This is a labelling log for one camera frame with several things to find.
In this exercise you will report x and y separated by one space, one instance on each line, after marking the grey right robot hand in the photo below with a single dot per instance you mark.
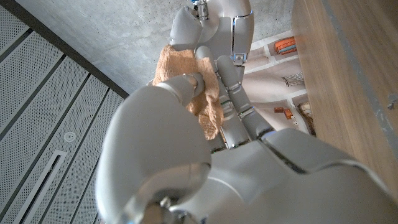
224 28

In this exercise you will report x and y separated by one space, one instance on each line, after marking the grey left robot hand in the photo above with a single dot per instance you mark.
264 186

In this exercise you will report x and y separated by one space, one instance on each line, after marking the printed bookshelf backdrop cloth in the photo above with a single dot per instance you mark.
270 90

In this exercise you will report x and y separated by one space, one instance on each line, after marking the beige nylon stocking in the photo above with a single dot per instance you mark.
177 63

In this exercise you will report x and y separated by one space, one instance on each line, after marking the grey tape line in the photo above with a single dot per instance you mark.
367 93

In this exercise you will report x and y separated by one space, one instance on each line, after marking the round white ceiling fixture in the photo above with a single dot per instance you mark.
69 136

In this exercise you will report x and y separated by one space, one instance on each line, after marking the rectangular ceiling vent slot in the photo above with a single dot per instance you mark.
40 186

